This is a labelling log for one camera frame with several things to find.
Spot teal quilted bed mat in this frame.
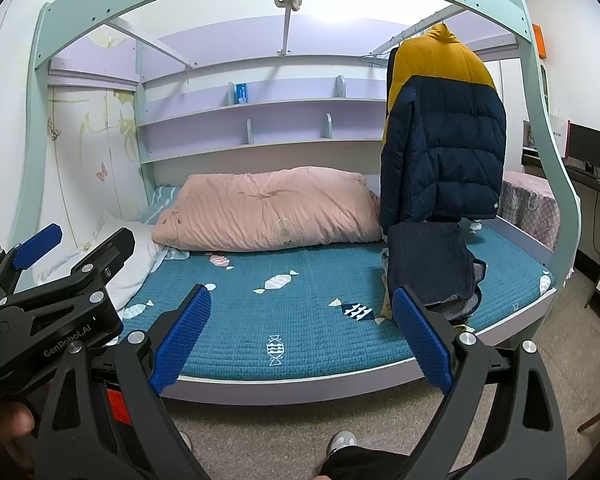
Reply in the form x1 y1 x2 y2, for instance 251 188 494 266
115 222 554 382

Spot white floral wardrobe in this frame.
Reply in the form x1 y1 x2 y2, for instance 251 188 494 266
45 85 142 222

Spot dark blue jeans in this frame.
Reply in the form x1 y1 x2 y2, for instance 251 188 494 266
382 221 487 326

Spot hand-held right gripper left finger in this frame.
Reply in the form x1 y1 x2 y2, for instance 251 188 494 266
32 284 213 480

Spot person's left hand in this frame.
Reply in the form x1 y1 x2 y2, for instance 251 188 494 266
0 402 37 467

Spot mint green bunk bed frame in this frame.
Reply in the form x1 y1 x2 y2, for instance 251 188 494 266
10 0 581 407

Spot pink embroidered duvet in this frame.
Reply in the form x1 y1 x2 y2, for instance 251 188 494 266
151 166 384 252

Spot white ruffled pillow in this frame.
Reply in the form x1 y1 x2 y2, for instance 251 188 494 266
37 212 164 312

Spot person's right leg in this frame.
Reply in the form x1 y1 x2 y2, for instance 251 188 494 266
319 447 412 480

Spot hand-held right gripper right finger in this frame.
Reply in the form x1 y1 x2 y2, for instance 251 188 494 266
391 285 586 480

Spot person's right shoe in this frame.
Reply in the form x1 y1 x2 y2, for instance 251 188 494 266
327 430 357 462

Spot lavender shelf unit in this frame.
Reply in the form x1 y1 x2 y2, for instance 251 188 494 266
135 25 397 166

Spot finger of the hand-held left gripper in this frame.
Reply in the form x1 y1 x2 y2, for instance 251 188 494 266
0 227 136 312
0 225 64 307

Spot white paper bag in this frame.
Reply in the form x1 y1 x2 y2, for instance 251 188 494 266
550 112 569 159

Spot metal clothes rail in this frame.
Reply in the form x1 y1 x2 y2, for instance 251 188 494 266
360 2 464 69

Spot blue striped pillow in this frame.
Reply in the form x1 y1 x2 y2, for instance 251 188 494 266
139 185 182 225

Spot pink patterned tablecloth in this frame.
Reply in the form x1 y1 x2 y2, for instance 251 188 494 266
497 170 561 252

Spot yellow and navy puffer jacket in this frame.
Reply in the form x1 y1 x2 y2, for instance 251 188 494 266
380 24 508 234

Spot black computer monitor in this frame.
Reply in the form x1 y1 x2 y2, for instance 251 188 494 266
567 121 600 174

